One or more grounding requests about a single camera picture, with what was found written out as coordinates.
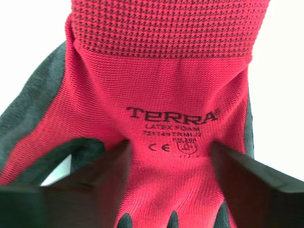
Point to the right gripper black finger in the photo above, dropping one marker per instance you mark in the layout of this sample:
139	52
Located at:
266	197
78	204

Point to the red and grey work glove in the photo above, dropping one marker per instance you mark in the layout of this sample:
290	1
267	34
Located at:
161	78

